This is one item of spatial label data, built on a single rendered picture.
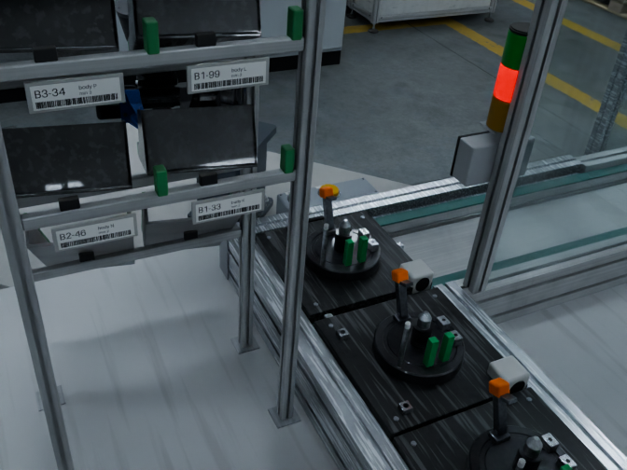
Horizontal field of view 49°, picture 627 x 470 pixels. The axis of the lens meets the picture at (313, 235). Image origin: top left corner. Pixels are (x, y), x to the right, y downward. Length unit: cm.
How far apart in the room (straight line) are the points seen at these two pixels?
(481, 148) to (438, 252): 36
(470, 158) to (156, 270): 65
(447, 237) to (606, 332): 35
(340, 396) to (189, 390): 27
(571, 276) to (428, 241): 28
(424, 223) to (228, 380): 55
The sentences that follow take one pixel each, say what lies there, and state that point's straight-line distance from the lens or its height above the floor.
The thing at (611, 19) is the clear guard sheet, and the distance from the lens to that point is 112.
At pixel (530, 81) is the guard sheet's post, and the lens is 104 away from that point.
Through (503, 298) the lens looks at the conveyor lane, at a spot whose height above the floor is 93.
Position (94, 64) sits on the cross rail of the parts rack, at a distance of 68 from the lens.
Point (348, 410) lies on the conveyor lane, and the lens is 100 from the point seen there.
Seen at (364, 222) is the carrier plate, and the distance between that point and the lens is 134.
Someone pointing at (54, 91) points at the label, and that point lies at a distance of 68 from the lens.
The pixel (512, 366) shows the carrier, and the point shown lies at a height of 99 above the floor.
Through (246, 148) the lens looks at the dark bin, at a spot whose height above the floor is 133.
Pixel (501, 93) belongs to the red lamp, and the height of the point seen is 132.
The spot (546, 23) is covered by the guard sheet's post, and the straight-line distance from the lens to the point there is 101.
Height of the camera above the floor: 172
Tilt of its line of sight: 36 degrees down
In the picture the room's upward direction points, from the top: 5 degrees clockwise
